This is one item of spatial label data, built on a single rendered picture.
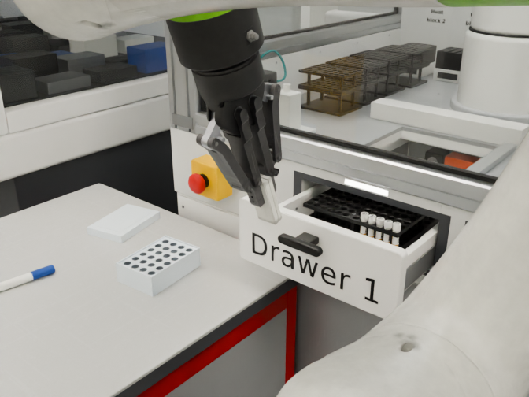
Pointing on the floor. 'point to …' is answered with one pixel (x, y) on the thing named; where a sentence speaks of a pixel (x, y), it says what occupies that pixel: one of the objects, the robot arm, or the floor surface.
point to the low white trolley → (136, 310)
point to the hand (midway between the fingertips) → (264, 198)
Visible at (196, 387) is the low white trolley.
